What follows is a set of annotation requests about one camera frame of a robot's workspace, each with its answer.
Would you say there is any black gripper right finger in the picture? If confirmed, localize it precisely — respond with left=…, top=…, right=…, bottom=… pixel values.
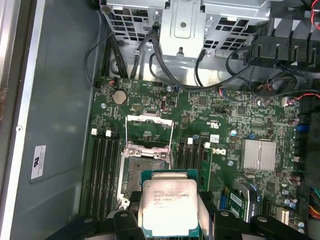
left=198, top=192, right=308, bottom=240

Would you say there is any red black wire with plug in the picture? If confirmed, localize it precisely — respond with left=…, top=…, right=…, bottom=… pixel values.
left=281, top=93, right=320, bottom=107

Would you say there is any black cable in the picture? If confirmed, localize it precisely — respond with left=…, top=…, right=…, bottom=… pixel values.
left=84, top=32, right=113, bottom=87
left=129, top=21, right=162, bottom=80
left=149, top=37, right=253, bottom=89
left=194, top=48, right=208, bottom=88
left=101, top=34, right=131, bottom=80

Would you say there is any green motherboard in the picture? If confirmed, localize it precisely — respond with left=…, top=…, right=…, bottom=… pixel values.
left=84, top=76, right=320, bottom=240

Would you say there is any silver finned chipset heatsink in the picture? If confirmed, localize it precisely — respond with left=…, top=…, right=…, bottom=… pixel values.
left=240, top=138, right=278, bottom=173

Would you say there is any black plastic cable holder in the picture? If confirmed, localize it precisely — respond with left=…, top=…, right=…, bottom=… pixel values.
left=246, top=9, right=320, bottom=69

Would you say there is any CPU socket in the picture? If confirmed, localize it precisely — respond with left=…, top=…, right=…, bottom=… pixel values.
left=119, top=139, right=176, bottom=212

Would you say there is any silver coin cell battery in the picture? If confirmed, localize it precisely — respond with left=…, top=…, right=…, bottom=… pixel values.
left=112, top=89, right=128, bottom=106

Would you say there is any white case label sticker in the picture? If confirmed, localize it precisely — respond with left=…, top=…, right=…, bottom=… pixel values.
left=30, top=144, right=47, bottom=180

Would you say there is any black expansion slot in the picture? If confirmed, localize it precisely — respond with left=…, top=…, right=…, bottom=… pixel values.
left=263, top=199, right=275, bottom=221

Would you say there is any silver perforated drive cage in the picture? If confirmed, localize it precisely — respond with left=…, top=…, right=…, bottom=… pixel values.
left=99, top=0, right=272, bottom=62

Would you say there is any white expansion slot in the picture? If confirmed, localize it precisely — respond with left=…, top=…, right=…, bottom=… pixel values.
left=279, top=209, right=289, bottom=225

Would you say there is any silver green CPU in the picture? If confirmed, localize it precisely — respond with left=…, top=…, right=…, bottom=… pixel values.
left=140, top=168, right=201, bottom=238

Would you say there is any black silver PC case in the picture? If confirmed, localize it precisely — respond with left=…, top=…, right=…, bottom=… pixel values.
left=0, top=0, right=320, bottom=240

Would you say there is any green RAM stick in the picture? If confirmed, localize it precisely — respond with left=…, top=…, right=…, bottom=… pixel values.
left=199, top=149, right=214, bottom=192

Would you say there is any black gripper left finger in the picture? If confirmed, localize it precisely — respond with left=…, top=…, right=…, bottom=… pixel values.
left=44, top=191, right=148, bottom=240

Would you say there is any RAM slot with white clips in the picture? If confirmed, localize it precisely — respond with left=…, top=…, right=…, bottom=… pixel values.
left=199, top=141, right=215, bottom=193
left=84, top=128, right=99, bottom=219
left=185, top=137, right=195, bottom=170
left=98, top=129, right=112, bottom=221

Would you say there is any metal socket cover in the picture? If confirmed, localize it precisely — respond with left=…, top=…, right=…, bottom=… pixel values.
left=124, top=112, right=175, bottom=161

